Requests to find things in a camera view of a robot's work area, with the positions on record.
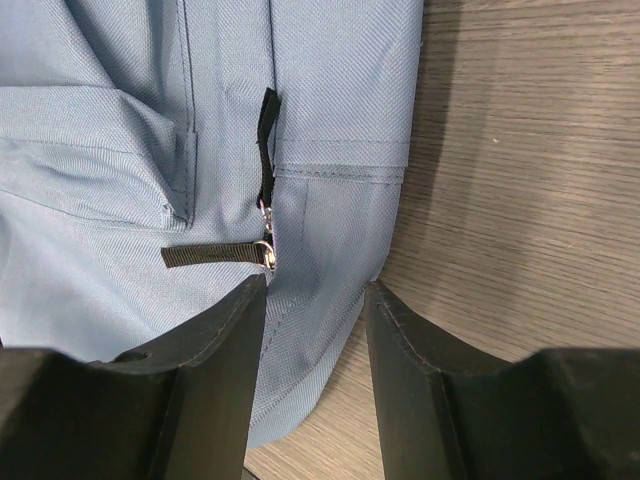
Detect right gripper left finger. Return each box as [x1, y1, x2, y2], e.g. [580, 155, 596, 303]
[1, 275, 267, 479]

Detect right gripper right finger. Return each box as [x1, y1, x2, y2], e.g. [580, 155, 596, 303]
[364, 282, 639, 479]

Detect light blue backpack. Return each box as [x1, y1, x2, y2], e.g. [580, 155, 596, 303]
[1, 1, 424, 448]

